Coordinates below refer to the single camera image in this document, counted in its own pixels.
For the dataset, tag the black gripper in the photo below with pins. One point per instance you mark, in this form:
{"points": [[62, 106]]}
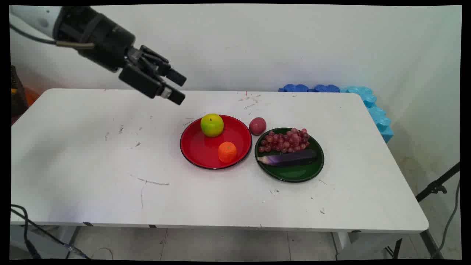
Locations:
{"points": [[99, 38]]}

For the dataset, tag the purple eggplant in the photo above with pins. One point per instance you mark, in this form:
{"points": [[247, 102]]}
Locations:
{"points": [[290, 158]]}

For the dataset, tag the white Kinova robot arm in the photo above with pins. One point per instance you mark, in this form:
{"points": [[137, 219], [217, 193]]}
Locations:
{"points": [[31, 16]]}

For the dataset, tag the green apple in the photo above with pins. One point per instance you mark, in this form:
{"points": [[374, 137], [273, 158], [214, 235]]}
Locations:
{"points": [[212, 125]]}

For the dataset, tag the red round plate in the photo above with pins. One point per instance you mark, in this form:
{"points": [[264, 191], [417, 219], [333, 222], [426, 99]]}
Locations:
{"points": [[200, 149]]}

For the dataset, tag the orange tangerine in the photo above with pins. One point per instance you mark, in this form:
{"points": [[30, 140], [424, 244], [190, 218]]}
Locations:
{"points": [[227, 152]]}

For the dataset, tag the red round fruit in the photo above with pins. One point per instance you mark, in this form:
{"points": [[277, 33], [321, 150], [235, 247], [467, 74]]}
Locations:
{"points": [[257, 126]]}

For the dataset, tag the dark box with yellow label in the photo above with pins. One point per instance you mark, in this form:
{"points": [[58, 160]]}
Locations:
{"points": [[16, 95]]}

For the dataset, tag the dark blue foam mat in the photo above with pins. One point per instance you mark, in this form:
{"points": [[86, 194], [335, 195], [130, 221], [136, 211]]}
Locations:
{"points": [[296, 88], [326, 88]]}

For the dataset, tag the red grape bunch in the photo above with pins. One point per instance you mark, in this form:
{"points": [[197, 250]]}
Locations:
{"points": [[285, 141]]}

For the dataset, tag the dark green round plate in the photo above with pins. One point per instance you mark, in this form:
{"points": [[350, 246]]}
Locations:
{"points": [[294, 171]]}

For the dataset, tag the light blue foam mat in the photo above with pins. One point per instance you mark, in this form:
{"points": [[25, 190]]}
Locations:
{"points": [[377, 114]]}

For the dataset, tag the black tripod stand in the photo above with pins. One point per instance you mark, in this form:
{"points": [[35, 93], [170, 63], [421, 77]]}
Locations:
{"points": [[436, 186]]}

